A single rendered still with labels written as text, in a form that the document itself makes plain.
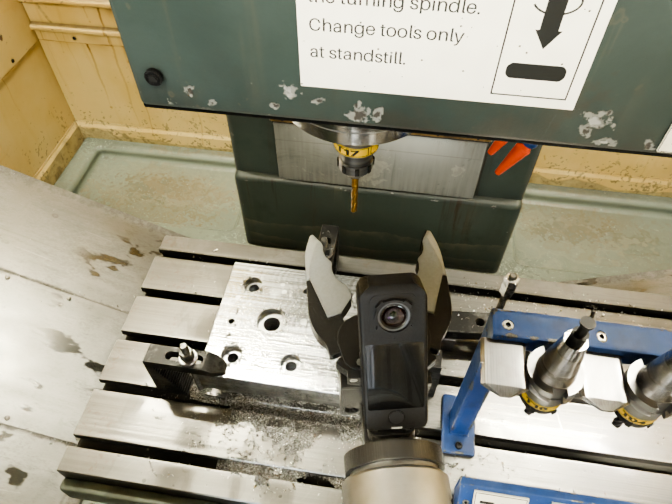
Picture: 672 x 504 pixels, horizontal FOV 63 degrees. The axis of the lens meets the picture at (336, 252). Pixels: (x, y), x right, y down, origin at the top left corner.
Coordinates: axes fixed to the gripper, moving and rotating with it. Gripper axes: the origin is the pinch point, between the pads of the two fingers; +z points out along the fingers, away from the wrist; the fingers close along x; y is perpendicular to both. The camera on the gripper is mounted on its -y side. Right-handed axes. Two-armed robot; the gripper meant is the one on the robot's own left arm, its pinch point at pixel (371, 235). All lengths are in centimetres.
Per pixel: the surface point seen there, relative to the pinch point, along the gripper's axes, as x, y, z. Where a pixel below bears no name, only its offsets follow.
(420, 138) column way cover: 17, 38, 55
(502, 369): 15.8, 20.0, -4.6
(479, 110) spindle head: 4.8, -18.1, -5.5
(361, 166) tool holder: 0.4, 4.9, 13.9
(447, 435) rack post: 15, 51, -2
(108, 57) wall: -63, 53, 111
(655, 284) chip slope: 76, 72, 38
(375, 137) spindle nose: 0.9, -4.2, 8.3
